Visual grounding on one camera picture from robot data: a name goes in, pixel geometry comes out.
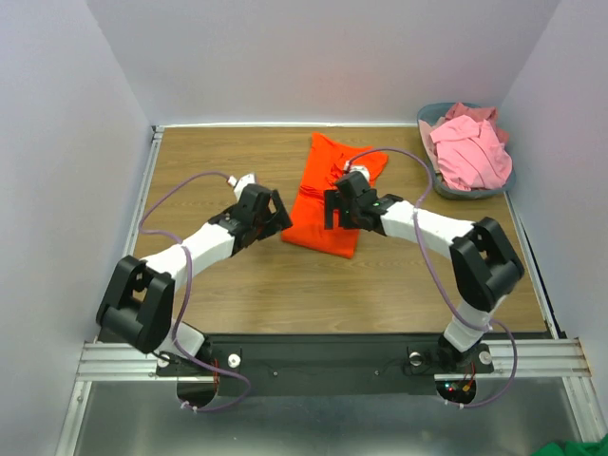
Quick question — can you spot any orange t shirt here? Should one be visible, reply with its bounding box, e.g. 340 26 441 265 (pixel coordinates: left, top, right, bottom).
281 132 369 258

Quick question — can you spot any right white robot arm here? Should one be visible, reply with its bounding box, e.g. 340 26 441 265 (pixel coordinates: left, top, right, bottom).
324 170 524 371

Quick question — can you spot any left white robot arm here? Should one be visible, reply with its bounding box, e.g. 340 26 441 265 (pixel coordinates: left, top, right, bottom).
96 183 292 380

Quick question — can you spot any teal laundry basket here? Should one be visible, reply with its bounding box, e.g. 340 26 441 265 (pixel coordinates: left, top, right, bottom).
417 102 516 200

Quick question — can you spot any dusty pink t shirt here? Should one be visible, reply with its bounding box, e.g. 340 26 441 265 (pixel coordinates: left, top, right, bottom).
445 103 509 144

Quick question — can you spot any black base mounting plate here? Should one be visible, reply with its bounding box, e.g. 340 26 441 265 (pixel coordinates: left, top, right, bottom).
156 332 495 398

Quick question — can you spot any green cloth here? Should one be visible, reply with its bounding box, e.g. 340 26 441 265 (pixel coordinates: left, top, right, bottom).
532 439 607 456

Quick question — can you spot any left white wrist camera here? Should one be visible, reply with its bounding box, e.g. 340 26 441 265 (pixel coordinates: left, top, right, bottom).
227 173 257 200

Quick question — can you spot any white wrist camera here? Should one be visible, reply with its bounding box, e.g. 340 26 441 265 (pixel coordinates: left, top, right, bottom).
343 161 371 182
227 173 257 200

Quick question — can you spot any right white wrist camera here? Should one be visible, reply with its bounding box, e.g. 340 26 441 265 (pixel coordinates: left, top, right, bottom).
343 161 371 182

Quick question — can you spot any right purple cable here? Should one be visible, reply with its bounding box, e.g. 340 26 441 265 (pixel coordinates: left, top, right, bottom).
342 146 519 410

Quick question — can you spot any purple cable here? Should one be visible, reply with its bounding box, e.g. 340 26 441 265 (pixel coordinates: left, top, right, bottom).
138 171 253 413
342 146 519 410

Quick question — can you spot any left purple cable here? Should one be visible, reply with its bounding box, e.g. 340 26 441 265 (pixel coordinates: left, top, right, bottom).
138 171 253 413

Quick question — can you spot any right aluminium side rail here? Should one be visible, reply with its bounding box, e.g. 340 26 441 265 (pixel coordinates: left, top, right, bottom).
504 193 566 339

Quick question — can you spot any aluminium frame rail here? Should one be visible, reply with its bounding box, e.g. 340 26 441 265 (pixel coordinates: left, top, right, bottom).
76 339 591 383

